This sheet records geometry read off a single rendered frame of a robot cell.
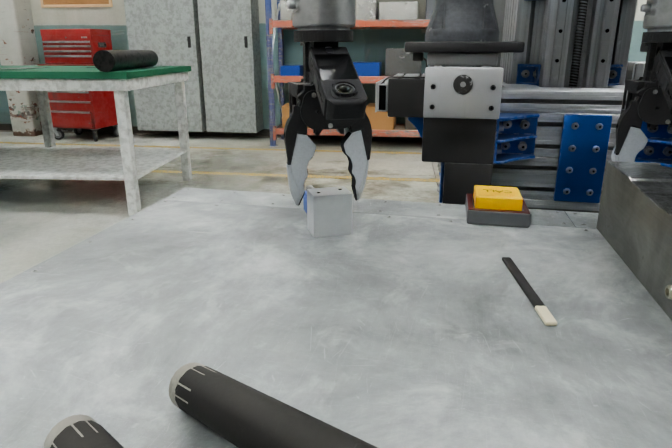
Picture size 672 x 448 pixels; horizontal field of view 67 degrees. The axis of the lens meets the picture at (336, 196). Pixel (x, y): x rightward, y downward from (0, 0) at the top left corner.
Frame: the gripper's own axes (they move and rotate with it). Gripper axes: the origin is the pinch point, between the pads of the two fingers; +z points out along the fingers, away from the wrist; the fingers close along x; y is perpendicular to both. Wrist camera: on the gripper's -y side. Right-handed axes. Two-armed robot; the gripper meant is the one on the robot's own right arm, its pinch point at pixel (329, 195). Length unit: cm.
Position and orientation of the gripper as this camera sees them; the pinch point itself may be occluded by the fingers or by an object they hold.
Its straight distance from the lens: 64.2
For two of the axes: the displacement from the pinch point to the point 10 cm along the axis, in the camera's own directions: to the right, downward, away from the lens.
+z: 0.0, 9.6, 2.8
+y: -2.7, -2.7, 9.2
